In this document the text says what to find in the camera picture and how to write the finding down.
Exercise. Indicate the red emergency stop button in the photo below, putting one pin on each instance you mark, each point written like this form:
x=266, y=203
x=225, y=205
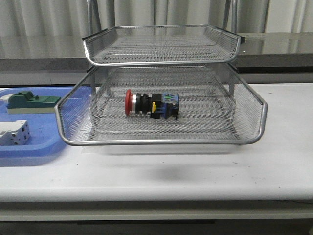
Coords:
x=164, y=105

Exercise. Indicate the silver mesh tray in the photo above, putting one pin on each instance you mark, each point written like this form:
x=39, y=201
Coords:
x=161, y=45
x=219, y=81
x=197, y=116

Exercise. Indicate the silver mesh bottom tray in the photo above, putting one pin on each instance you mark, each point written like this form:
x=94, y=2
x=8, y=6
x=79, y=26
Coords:
x=197, y=116

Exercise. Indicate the silver mesh top tray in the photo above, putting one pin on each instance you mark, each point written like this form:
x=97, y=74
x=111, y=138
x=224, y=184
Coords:
x=161, y=45

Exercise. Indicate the blue plastic tray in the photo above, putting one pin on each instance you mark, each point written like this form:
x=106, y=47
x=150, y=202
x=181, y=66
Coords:
x=43, y=145

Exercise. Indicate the white circuit breaker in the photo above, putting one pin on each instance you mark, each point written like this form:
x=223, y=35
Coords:
x=14, y=133

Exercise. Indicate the green and beige switch block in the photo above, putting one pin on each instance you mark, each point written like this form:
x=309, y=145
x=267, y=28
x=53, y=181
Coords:
x=25, y=102

